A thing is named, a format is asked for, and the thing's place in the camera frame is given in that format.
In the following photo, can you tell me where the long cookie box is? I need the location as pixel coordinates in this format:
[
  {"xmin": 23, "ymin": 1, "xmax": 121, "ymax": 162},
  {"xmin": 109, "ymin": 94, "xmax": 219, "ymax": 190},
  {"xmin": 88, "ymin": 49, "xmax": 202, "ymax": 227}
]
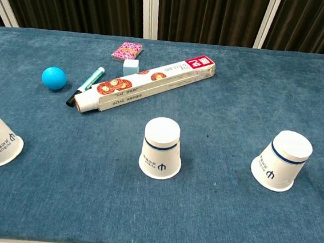
[{"xmin": 72, "ymin": 43, "xmax": 218, "ymax": 126}]

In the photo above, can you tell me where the light blue cube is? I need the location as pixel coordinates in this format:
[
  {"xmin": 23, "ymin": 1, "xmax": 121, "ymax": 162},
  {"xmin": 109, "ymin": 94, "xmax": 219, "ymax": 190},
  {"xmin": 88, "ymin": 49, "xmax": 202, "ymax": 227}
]
[{"xmin": 122, "ymin": 59, "xmax": 140, "ymax": 77}]

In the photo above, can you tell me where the pink patterned card deck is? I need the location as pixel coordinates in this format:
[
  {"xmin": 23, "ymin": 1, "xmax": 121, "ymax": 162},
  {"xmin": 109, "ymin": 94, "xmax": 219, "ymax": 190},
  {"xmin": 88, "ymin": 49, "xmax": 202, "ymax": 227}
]
[{"xmin": 110, "ymin": 40, "xmax": 144, "ymax": 65}]

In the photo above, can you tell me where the green white marker pen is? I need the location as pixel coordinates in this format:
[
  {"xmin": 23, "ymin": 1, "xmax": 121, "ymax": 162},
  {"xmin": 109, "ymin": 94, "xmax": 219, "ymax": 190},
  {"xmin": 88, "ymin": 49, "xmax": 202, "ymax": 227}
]
[{"xmin": 64, "ymin": 64, "xmax": 106, "ymax": 110}]

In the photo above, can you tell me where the blue table cloth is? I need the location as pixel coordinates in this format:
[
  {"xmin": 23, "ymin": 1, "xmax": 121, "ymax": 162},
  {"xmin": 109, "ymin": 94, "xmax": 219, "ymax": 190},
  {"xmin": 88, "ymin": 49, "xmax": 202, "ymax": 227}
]
[{"xmin": 0, "ymin": 24, "xmax": 324, "ymax": 243}]

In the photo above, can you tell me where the blue ball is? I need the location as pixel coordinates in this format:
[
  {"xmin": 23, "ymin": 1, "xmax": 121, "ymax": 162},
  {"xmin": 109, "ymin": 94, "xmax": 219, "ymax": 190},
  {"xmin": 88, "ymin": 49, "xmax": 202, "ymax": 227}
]
[{"xmin": 41, "ymin": 65, "xmax": 69, "ymax": 91}]

